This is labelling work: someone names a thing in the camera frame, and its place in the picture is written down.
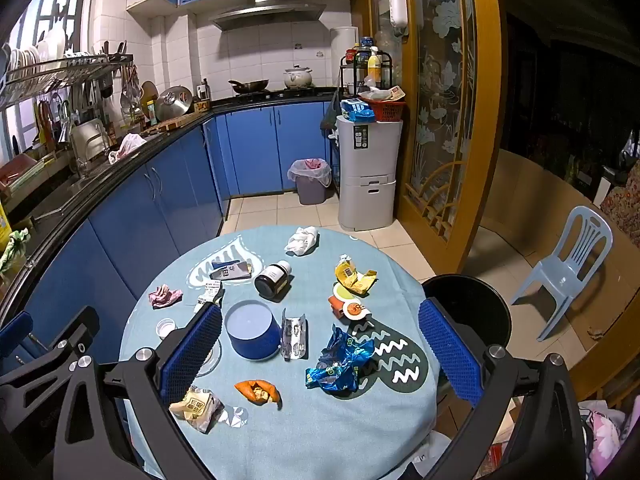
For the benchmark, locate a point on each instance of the steel wok lid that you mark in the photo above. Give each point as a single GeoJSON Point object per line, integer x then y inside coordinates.
{"type": "Point", "coordinates": [173, 103]}

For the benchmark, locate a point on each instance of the yellow crumpled wrapper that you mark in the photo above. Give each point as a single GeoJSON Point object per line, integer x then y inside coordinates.
{"type": "Point", "coordinates": [356, 277]}

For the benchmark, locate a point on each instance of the wooden glass door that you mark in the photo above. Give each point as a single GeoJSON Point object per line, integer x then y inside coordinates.
{"type": "Point", "coordinates": [450, 110]}

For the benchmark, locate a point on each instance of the steel dish rack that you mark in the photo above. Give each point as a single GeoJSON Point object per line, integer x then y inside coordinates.
{"type": "Point", "coordinates": [65, 67]}

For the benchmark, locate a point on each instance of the clear plastic lid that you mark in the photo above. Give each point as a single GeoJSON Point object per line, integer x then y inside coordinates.
{"type": "Point", "coordinates": [212, 360]}

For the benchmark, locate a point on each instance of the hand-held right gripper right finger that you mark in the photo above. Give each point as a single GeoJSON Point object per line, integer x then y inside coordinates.
{"type": "Point", "coordinates": [450, 355]}

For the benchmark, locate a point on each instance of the pink floral cloth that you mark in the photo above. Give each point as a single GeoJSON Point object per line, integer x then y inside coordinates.
{"type": "Point", "coordinates": [607, 435]}

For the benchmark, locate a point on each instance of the dark hanging bag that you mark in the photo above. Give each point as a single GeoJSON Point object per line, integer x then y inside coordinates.
{"type": "Point", "coordinates": [330, 115]}

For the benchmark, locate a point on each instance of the yellow bottle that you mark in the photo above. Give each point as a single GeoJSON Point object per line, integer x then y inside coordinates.
{"type": "Point", "coordinates": [373, 62]}

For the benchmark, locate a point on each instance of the silver blister pack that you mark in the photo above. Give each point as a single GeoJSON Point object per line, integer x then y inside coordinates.
{"type": "Point", "coordinates": [293, 337]}

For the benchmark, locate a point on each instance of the blue base cabinets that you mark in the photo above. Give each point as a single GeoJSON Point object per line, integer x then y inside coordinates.
{"type": "Point", "coordinates": [150, 200]}

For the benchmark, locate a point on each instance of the green white cloth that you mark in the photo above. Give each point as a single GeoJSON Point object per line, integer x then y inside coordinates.
{"type": "Point", "coordinates": [12, 250]}

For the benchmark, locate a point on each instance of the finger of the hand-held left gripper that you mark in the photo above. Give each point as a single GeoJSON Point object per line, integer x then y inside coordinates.
{"type": "Point", "coordinates": [15, 332]}
{"type": "Point", "coordinates": [75, 332]}

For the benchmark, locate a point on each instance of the black trash bin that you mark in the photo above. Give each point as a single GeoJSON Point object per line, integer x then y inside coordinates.
{"type": "Point", "coordinates": [465, 295]}

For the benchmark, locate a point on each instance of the white wall dispenser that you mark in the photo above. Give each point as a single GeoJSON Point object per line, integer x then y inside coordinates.
{"type": "Point", "coordinates": [399, 7]}

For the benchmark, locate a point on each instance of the beige snack wrapper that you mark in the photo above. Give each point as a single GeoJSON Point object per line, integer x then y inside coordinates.
{"type": "Point", "coordinates": [197, 407]}

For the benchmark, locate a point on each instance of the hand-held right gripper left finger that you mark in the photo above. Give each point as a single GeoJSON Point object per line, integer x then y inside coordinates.
{"type": "Point", "coordinates": [192, 355]}

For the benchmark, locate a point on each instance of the orange green snack wrapper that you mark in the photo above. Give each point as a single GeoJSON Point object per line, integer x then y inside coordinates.
{"type": "Point", "coordinates": [351, 306]}

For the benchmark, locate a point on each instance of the black wok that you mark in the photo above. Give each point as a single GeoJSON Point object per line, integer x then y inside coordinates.
{"type": "Point", "coordinates": [248, 85]}

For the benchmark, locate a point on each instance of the grey trash bin with bag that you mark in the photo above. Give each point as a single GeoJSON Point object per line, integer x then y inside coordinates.
{"type": "Point", "coordinates": [310, 182]}

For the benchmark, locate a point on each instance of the tall white pedal bin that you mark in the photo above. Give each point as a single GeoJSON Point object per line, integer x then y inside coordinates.
{"type": "Point", "coordinates": [367, 175]}

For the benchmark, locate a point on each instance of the blue plastic cup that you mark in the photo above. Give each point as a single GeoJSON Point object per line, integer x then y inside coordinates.
{"type": "Point", "coordinates": [252, 330]}

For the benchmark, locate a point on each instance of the brown medicine bottle white cap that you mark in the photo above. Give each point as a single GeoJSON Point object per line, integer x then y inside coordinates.
{"type": "Point", "coordinates": [272, 282]}

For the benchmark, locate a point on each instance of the black gas stove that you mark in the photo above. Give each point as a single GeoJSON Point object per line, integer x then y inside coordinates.
{"type": "Point", "coordinates": [272, 93]}

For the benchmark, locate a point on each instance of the red plastic basket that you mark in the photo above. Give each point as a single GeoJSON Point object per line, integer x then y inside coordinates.
{"type": "Point", "coordinates": [387, 110]}

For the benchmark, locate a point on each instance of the orange crumpled wrapper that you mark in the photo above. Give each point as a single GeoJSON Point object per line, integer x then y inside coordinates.
{"type": "Point", "coordinates": [257, 392]}

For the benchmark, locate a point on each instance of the white crumpled tissue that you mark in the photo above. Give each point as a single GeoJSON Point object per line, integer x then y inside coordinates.
{"type": "Point", "coordinates": [301, 241]}

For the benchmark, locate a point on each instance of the small silver foil piece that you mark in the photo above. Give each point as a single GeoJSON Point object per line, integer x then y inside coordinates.
{"type": "Point", "coordinates": [233, 415]}

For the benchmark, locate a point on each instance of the blue packet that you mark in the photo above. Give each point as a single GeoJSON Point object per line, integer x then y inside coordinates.
{"type": "Point", "coordinates": [357, 110]}

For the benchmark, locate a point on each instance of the light blue plastic chair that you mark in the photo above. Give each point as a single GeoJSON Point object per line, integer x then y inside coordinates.
{"type": "Point", "coordinates": [570, 270]}

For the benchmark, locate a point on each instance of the torn blue white carton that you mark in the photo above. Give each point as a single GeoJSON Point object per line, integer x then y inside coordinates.
{"type": "Point", "coordinates": [230, 272]}

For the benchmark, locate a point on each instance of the pink crumpled paper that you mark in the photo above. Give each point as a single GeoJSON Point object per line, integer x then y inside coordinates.
{"type": "Point", "coordinates": [165, 296]}

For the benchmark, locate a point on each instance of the black metal rack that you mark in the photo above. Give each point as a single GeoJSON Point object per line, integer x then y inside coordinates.
{"type": "Point", "coordinates": [350, 75]}

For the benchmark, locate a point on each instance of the pink plastic bag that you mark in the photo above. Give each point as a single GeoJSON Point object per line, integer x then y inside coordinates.
{"type": "Point", "coordinates": [127, 147]}

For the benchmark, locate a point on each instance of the white printed paper slip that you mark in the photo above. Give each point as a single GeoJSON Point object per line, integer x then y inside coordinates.
{"type": "Point", "coordinates": [207, 292]}

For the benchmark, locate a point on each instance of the white cooking pot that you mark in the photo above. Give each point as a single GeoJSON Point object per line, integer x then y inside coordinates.
{"type": "Point", "coordinates": [298, 78]}

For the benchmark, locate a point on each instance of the steel range hood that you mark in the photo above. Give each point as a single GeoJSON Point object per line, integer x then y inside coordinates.
{"type": "Point", "coordinates": [270, 10]}

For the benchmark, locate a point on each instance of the blue foil snack wrapper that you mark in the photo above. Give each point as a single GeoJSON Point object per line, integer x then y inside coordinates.
{"type": "Point", "coordinates": [340, 365]}

